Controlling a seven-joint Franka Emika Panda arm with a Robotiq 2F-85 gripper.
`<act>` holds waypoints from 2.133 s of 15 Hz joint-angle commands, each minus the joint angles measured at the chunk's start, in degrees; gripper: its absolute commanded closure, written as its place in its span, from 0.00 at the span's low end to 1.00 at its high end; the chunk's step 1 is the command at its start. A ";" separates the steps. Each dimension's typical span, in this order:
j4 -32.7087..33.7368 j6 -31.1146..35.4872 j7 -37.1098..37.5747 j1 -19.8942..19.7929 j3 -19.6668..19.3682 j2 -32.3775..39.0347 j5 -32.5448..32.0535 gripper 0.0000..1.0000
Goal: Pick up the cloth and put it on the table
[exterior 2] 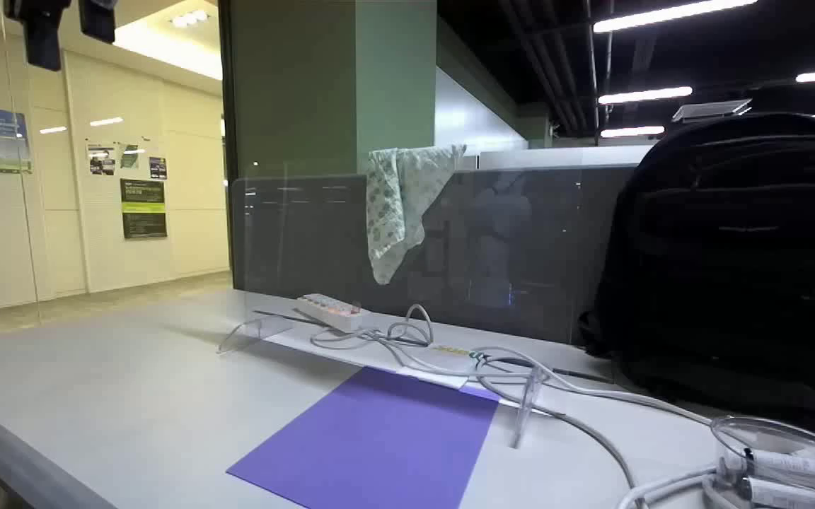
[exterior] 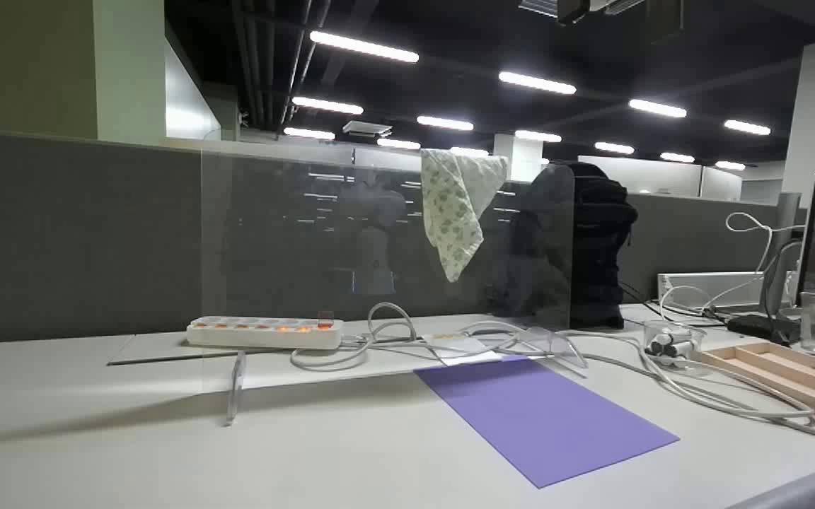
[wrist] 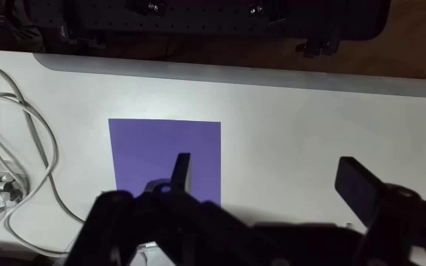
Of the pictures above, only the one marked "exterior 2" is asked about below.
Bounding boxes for pale green patterned cloth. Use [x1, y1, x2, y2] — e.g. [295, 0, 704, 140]
[363, 140, 469, 289]

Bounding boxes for bright recessed ceiling panel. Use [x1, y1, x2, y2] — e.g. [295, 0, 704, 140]
[111, 0, 227, 84]

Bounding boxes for dark glass desk partition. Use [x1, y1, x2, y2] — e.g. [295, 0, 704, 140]
[227, 163, 639, 348]

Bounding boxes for white power strip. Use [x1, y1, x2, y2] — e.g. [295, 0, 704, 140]
[291, 292, 374, 335]

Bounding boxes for purple paper sheet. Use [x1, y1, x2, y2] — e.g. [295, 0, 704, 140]
[223, 365, 503, 509]

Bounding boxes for grey flat object behind backpack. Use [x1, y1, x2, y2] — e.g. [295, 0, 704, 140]
[671, 95, 755, 126]

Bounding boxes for black backpack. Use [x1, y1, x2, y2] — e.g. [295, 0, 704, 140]
[575, 106, 815, 436]

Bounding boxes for white plug adapter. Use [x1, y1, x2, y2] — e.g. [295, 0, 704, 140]
[701, 475, 815, 509]
[715, 443, 815, 491]

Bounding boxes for small photo wall notice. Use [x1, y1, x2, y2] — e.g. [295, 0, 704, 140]
[86, 145, 118, 177]

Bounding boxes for small green wall notice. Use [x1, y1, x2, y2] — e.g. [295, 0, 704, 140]
[118, 140, 148, 171]

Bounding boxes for green and black wall poster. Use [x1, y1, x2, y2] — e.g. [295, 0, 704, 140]
[118, 174, 171, 242]

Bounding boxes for long white cable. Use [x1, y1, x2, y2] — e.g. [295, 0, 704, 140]
[381, 338, 714, 491]

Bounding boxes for white cable with adapters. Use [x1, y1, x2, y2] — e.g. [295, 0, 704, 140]
[618, 409, 815, 509]

